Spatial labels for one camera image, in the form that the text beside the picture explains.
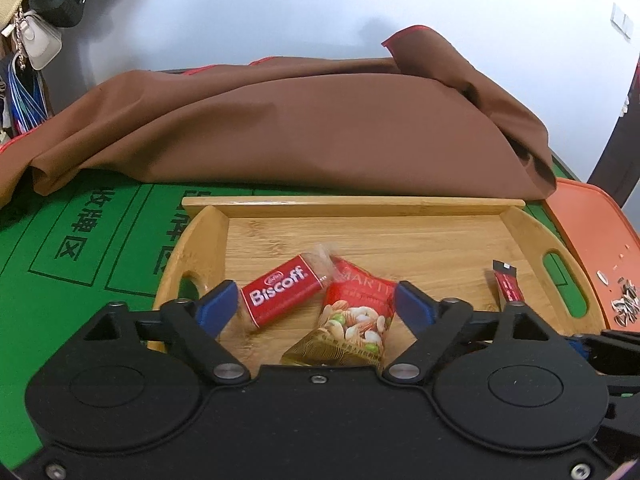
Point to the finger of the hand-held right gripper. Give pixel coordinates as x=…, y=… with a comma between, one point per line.
x=576, y=346
x=620, y=336

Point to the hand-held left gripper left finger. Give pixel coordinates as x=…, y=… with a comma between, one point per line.
x=217, y=305

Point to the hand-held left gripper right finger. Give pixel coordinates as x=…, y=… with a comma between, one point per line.
x=412, y=305

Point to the red mixed nut packet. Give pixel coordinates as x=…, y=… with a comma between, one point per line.
x=355, y=315

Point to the red biscuit packet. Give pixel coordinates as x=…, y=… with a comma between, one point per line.
x=280, y=290

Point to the wooden tray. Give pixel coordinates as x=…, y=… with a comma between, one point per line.
x=375, y=235

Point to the red stick packet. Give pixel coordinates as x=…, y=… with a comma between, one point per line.
x=506, y=285

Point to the pile of sunflower seeds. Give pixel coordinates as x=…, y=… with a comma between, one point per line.
x=625, y=305

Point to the orange plastic tray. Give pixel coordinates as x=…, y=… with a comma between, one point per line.
x=590, y=220

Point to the brown cloth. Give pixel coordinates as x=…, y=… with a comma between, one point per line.
x=300, y=125

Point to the dark floral panel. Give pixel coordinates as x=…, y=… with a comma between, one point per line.
x=627, y=125

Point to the white purse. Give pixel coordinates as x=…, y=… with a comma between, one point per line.
x=37, y=42

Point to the white wall switch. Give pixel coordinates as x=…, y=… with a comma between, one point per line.
x=622, y=20

